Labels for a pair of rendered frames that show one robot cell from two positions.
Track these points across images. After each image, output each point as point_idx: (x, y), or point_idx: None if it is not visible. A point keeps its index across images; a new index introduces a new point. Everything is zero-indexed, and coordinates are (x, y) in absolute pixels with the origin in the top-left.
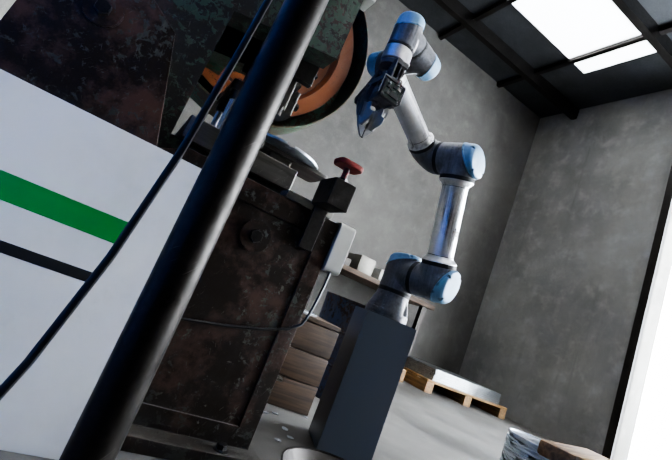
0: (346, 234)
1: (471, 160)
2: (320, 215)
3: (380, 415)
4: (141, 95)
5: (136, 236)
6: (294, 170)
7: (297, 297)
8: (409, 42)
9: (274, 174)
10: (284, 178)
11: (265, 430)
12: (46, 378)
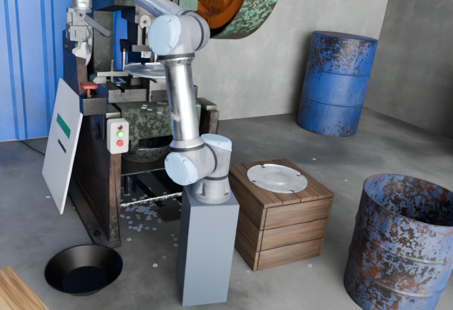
0: (108, 127)
1: (147, 40)
2: (102, 116)
3: (184, 269)
4: (75, 75)
5: (71, 135)
6: (107, 89)
7: (107, 165)
8: None
9: (104, 95)
10: (106, 96)
11: (173, 251)
12: (59, 184)
